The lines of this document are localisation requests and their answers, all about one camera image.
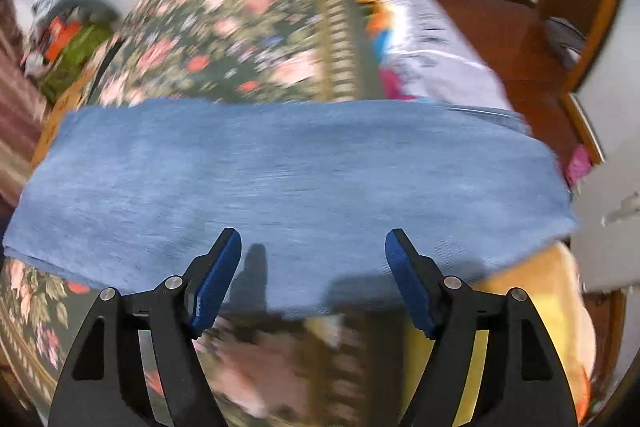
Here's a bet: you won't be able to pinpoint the blue denim pants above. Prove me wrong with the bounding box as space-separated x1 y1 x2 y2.
2 98 578 319

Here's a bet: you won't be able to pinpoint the white door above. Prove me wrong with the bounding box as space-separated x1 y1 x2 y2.
567 0 640 295

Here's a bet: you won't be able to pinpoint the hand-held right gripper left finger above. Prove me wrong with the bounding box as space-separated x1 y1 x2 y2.
47 228 243 427

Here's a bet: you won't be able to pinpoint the pile of clothes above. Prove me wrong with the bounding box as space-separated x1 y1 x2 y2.
20 0 121 105

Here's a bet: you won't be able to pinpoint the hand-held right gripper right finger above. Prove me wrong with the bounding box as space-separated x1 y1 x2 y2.
384 228 580 427

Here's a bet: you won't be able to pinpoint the dark floral blanket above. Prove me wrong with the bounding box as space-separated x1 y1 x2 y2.
0 0 401 427

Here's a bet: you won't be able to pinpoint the yellow cloth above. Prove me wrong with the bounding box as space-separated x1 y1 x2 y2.
305 242 598 427

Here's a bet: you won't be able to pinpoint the white printed bed sheet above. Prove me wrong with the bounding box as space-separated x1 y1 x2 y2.
360 0 513 110

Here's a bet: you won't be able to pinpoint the colourful cloth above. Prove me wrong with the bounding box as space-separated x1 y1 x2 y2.
350 0 416 100

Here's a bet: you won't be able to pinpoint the wooden door frame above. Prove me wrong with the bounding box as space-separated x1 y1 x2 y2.
535 0 628 165

